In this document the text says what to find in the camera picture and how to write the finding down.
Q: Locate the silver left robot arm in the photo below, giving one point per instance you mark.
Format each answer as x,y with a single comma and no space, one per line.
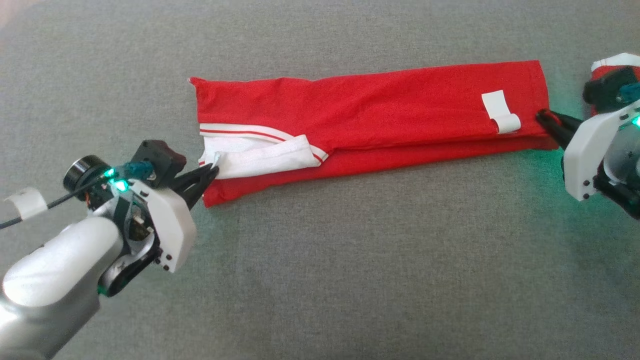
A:
55,280

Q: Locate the large grey sofa ottoman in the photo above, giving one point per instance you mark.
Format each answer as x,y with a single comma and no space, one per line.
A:
350,280

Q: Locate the red and white jersey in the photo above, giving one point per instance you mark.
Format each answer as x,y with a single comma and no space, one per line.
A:
375,110

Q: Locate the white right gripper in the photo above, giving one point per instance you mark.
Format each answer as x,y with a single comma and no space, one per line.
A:
587,150

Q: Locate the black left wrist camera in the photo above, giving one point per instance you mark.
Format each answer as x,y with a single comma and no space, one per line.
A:
155,155

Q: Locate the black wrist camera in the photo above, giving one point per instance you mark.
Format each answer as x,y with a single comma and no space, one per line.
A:
610,90
155,155

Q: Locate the red shorts with white stripes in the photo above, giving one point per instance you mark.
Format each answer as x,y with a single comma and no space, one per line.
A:
607,65

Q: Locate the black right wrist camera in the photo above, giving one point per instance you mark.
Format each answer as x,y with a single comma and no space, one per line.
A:
610,90

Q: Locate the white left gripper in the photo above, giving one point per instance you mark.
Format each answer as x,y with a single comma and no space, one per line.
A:
167,225

